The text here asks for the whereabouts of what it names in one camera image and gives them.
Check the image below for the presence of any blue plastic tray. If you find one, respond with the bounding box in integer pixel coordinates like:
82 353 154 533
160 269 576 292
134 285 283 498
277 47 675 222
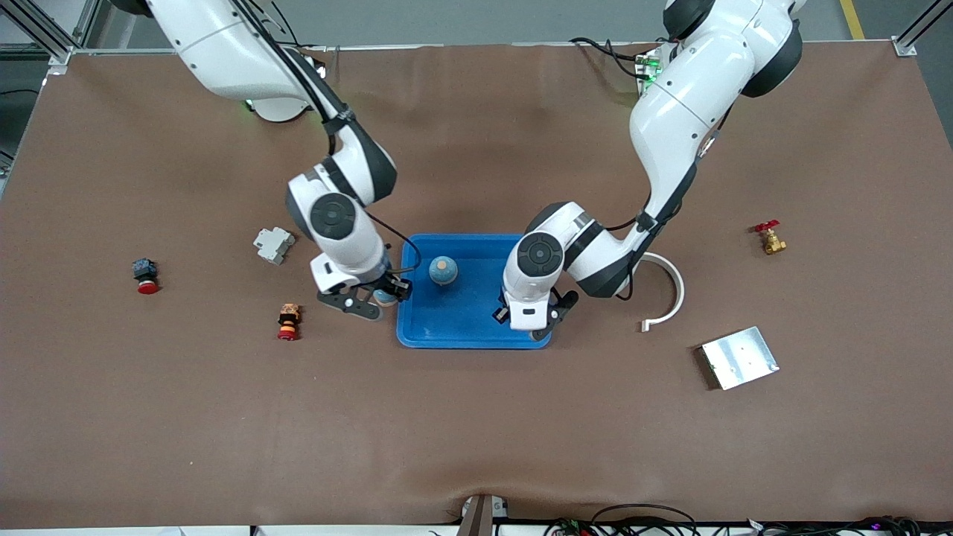
396 234 552 350

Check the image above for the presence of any grey plastic circuit breaker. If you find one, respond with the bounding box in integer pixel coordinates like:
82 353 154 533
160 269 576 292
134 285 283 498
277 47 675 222
253 226 297 266

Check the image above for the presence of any brown table mat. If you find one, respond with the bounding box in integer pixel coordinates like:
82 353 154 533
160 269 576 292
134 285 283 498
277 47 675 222
0 41 953 529

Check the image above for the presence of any red emergency stop button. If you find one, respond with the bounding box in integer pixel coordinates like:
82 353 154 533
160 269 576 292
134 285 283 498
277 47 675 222
132 258 160 296

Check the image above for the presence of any silver metal plate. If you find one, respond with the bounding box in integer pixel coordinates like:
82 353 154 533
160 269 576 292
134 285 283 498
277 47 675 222
695 325 780 392

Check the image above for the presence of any white curved plastic bracket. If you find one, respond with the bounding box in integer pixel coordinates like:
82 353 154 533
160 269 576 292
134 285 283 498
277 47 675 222
639 252 686 333

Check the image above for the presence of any grey metal clamp bracket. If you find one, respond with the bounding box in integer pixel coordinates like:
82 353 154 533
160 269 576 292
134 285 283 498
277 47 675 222
456 494 511 536

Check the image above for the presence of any coloured wire bundle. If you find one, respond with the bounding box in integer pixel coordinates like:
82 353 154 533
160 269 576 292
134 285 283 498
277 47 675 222
542 517 596 536

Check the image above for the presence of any black looped cable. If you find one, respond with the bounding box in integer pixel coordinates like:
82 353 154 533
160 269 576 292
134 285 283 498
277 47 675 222
592 503 701 536

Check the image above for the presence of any brass valve red handle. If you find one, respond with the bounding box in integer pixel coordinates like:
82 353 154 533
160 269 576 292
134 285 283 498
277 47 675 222
753 220 788 256

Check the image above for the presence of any black left base cable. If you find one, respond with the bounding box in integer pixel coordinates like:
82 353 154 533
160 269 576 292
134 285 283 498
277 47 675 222
570 36 656 75

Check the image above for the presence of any aluminium frame profile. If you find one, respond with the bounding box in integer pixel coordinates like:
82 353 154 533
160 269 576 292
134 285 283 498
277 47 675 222
893 0 953 57
0 0 101 75

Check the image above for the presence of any black cable bundle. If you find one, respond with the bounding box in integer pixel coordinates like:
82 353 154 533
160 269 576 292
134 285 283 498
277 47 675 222
748 515 924 536

